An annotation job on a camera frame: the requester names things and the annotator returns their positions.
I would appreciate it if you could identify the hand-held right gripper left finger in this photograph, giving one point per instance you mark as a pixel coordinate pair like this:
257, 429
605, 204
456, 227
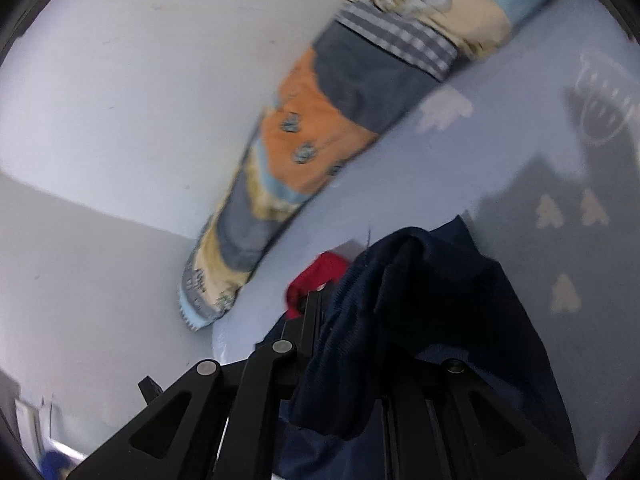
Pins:
300, 330

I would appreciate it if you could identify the rolled patchwork quilt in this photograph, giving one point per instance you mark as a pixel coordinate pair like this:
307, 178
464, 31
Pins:
350, 75

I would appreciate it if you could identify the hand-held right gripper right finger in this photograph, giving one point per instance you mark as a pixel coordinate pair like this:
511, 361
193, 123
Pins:
450, 390

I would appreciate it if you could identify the light blue cloud blanket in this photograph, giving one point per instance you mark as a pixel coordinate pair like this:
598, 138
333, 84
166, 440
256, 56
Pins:
500, 135

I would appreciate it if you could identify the navy work jacket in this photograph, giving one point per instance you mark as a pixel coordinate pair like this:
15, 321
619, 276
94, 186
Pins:
425, 285

